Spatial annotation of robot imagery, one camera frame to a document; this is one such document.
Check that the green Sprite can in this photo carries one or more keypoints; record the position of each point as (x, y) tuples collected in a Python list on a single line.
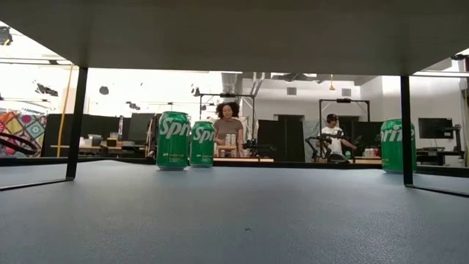
[(173, 143), (202, 144), (390, 146)]

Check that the black background robot arm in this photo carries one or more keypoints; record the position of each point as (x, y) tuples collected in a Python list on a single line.
[(322, 146), (254, 146)]

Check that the person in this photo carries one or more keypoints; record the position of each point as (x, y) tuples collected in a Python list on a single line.
[(228, 126), (333, 133)]

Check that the background wooden table top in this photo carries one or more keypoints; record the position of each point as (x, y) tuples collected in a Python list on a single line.
[(243, 160)]

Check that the blue table mat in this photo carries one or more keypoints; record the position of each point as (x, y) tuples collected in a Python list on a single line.
[(234, 220)]

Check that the black desk monitor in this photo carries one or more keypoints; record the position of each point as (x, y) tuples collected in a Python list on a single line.
[(141, 126)]

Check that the light wooden board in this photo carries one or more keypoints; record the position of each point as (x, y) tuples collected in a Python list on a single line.
[(234, 36)]

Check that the colourful patchwork quilt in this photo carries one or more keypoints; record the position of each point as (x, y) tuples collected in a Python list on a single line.
[(22, 126)]

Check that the black ceiling lamp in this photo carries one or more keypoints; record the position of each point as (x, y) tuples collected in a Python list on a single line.
[(5, 36)]

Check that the black camera frame rig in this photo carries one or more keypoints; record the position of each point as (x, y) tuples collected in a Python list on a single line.
[(344, 100), (227, 95)]

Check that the silver ventilation duct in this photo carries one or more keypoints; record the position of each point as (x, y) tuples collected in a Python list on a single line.
[(231, 82)]

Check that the black metal table frame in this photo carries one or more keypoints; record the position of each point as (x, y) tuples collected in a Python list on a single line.
[(293, 165)]

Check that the black wall monitor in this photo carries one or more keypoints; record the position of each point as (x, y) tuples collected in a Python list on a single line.
[(435, 127)]

